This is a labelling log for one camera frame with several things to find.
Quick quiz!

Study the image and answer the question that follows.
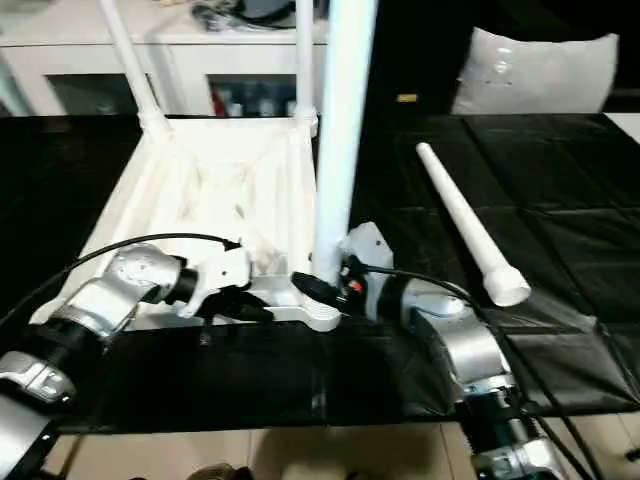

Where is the white plastic table top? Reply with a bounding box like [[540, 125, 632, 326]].
[[29, 110, 345, 333]]

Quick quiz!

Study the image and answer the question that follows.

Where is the white plastic table leg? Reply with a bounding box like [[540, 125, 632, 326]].
[[293, 0, 320, 132], [311, 0, 380, 290], [96, 0, 175, 135], [415, 141, 532, 308]]

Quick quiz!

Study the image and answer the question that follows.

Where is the black work mat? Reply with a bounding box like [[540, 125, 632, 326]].
[[0, 112, 640, 435]]

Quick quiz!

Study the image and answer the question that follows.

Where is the dark robot foot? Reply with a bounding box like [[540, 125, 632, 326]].
[[192, 463, 251, 480]]

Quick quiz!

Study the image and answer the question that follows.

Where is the black cabinet with gold label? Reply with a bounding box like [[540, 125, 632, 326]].
[[368, 0, 475, 120]]

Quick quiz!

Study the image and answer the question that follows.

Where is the grey cushion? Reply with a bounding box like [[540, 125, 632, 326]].
[[451, 27, 621, 116]]

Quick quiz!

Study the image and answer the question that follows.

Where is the black round helmet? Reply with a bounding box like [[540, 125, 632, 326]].
[[233, 0, 300, 25]]

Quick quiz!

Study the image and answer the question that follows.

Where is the black crumpled bundle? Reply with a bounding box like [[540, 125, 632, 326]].
[[191, 0, 237, 32]]

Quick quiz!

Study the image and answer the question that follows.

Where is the white sideboard cabinet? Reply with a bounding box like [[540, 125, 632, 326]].
[[0, 0, 332, 120]]

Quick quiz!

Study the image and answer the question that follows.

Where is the white flat board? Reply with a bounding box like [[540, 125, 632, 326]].
[[603, 112, 640, 142]]

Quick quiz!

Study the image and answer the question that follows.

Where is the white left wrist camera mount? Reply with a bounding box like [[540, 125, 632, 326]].
[[178, 246, 255, 320]]

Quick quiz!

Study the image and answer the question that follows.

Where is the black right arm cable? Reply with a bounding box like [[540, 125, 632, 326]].
[[358, 263, 610, 480]]

